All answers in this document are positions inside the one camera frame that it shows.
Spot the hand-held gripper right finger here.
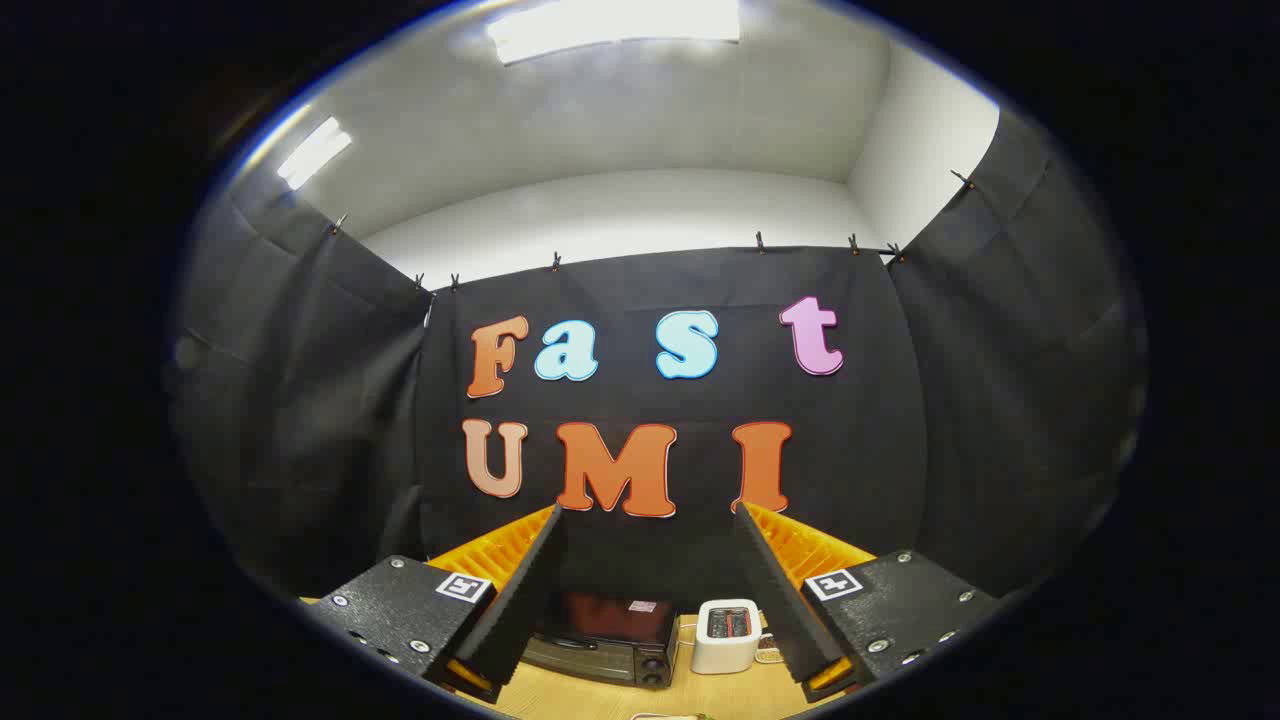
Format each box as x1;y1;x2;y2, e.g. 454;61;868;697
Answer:
733;500;1001;704

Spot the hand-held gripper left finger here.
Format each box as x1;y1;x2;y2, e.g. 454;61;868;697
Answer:
300;503;567;704

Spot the black toaster oven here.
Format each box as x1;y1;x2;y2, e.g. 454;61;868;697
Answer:
520;590;681;691

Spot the white slot toaster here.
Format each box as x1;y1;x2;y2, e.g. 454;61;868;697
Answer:
690;598;763;676

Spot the black backdrop cloth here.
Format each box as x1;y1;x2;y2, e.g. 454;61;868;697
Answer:
165;105;1151;613

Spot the row of black cloth clips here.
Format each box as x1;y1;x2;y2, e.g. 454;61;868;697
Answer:
330;168;976;301

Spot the small ceiling light panel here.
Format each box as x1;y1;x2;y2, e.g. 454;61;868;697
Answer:
277;117;354;191

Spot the large ceiling light panel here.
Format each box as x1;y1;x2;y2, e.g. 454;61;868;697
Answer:
487;0;742;67

